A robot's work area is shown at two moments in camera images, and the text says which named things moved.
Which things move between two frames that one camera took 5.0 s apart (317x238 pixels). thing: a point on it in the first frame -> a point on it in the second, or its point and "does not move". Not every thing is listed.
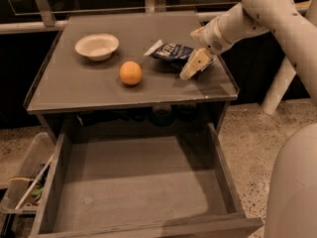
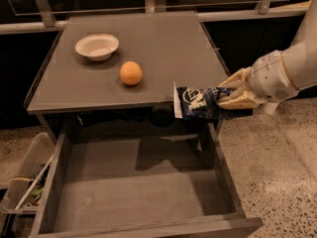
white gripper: [212, 39] -> [268, 77]
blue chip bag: [173, 55] -> [203, 103]
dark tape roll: [161, 115] does not move
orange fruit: [130, 72] does not move
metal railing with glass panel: [27, 9] does not move
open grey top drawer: [174, 182] does not move
